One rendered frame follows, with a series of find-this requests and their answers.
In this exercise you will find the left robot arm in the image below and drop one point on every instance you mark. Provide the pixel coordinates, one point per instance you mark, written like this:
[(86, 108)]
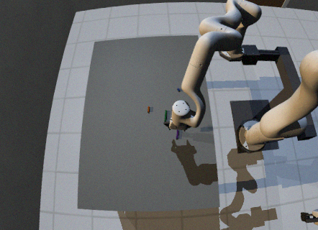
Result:
[(287, 119)]

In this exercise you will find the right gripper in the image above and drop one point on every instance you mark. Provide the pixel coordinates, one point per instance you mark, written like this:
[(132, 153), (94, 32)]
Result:
[(170, 125)]

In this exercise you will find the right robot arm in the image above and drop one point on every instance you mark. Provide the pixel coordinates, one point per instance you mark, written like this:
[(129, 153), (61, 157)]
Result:
[(224, 33)]

